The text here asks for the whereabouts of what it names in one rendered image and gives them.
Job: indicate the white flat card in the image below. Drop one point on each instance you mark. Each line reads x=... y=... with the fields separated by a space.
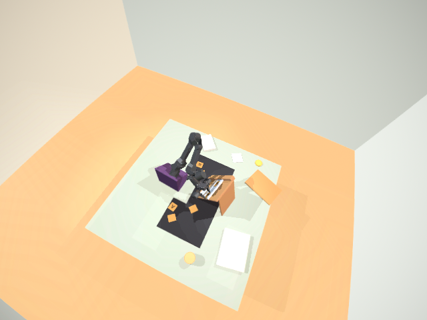
x=237 y=157

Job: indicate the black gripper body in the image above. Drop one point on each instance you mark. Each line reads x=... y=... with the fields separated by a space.
x=196 y=194

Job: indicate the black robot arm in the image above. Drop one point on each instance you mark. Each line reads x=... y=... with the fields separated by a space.
x=191 y=167

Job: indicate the white cylindrical jar with orange lid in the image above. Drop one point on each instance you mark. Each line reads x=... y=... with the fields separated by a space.
x=189 y=257

